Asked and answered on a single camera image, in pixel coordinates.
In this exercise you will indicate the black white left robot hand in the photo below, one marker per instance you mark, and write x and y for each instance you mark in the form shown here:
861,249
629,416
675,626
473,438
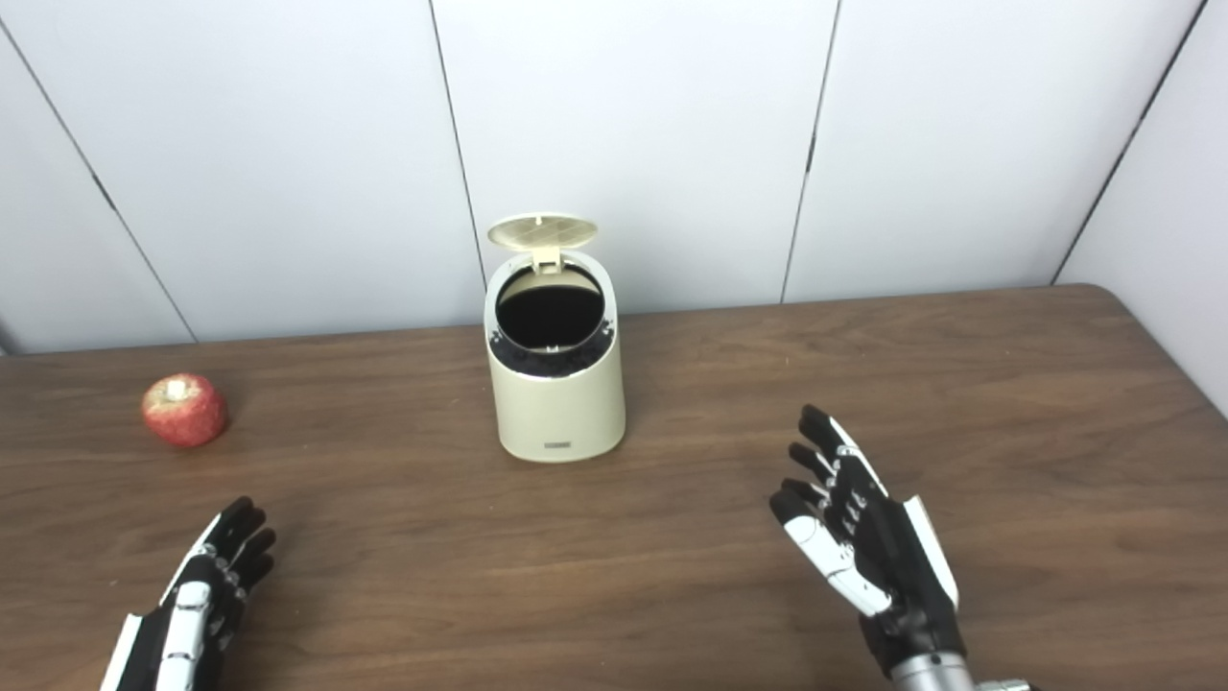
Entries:
182,633

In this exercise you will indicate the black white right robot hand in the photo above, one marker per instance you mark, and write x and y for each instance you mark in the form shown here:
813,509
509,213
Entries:
892,566

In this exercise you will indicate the red apple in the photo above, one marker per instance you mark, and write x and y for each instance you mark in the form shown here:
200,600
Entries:
184,413

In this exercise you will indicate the cream round bin lid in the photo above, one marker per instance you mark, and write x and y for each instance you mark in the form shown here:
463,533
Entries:
542,232

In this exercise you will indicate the cream-colored bin body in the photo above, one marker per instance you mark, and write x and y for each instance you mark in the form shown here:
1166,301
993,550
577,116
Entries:
556,413

